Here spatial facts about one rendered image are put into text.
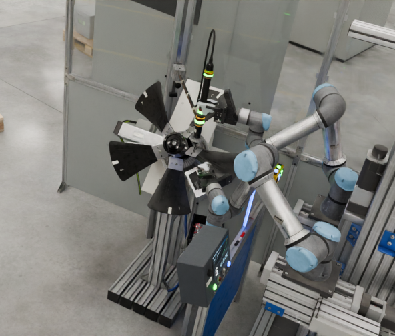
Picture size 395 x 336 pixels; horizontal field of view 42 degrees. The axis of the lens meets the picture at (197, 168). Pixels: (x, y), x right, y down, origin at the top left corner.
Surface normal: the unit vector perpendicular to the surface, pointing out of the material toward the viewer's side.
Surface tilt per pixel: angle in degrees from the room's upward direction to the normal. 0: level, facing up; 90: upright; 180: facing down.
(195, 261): 15
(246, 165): 86
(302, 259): 95
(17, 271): 0
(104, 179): 90
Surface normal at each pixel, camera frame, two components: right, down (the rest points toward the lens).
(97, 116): -0.40, 0.44
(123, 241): 0.15, -0.83
